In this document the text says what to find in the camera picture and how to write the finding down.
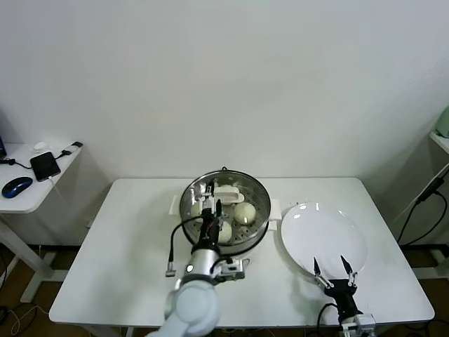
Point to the white shelf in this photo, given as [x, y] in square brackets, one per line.
[442, 144]

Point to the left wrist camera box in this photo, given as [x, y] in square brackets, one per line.
[232, 269]

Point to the white side desk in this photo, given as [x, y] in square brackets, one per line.
[21, 203]

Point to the pale green appliance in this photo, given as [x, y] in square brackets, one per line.
[443, 123]

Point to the white electric cooker base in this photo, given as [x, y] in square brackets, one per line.
[274, 210]

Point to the small white earbud case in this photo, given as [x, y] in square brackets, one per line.
[39, 145]

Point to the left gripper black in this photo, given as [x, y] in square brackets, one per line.
[209, 228]

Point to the blue computer mouse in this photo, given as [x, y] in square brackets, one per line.
[16, 186]

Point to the white steamed baozi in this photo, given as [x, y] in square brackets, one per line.
[226, 233]
[195, 210]
[244, 213]

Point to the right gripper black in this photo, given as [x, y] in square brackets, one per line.
[345, 295]

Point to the black silver usb adapter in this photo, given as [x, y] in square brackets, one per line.
[72, 146]

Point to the black smartphone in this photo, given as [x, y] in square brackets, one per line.
[45, 166]

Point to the white round plate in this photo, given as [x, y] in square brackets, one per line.
[315, 231]

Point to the stainless steel steamer pot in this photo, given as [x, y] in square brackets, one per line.
[263, 224]

